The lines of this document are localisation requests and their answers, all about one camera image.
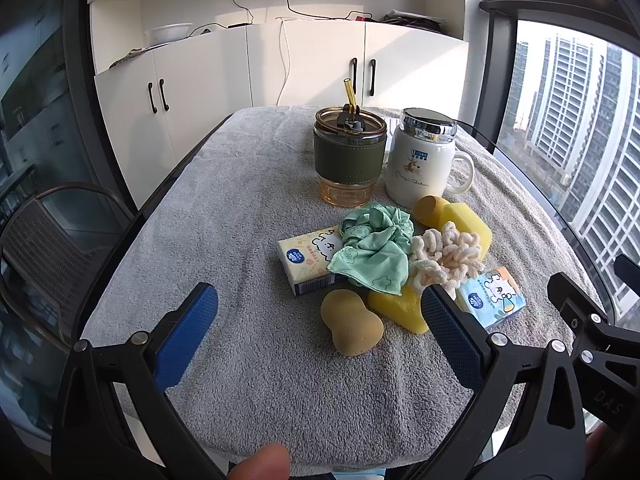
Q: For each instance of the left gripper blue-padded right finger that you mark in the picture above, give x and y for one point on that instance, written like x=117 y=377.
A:
x=524 y=420

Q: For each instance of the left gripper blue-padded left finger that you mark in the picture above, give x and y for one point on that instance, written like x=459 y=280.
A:
x=147 y=363

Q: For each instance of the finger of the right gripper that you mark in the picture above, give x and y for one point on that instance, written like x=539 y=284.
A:
x=626 y=270
x=576 y=308

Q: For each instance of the blue tissue pack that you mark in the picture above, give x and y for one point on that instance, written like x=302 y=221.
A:
x=491 y=297

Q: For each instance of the yellow rectangular sponge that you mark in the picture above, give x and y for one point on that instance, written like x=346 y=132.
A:
x=468 y=221

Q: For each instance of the cream chenille scrunchie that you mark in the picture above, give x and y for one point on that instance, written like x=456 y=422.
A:
x=445 y=257

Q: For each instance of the yellow sponge block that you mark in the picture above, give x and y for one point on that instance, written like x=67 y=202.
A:
x=404 y=310

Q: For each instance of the orange-yellow makeup sponge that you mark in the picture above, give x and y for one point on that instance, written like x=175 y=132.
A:
x=428 y=211

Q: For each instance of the yellow tissue pack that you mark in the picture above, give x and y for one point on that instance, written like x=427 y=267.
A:
x=305 y=259

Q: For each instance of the tan peanut-shaped sponge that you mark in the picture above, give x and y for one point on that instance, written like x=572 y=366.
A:
x=354 y=328

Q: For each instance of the green floral cloth scrunchie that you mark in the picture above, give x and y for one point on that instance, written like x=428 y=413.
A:
x=376 y=244

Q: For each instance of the person's right hand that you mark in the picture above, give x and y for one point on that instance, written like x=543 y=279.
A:
x=611 y=455

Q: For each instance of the person's left hand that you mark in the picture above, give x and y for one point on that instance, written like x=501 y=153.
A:
x=271 y=462

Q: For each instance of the black wicker chair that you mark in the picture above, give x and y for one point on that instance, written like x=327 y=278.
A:
x=49 y=260

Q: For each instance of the white ceramic mug chrome lid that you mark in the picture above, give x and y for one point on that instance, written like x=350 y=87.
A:
x=422 y=154

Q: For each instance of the amber glass tumbler green sleeve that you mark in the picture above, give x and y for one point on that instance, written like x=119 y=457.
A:
x=349 y=147

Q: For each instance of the white cabinet unit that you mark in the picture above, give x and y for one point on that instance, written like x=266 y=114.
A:
x=159 y=102

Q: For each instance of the white bowl on cabinet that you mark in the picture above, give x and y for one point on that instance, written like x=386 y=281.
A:
x=167 y=33

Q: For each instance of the papers on cabinet top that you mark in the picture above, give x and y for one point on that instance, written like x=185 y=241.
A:
x=414 y=20

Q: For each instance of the black window frame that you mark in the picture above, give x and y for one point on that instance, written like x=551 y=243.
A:
x=615 y=21

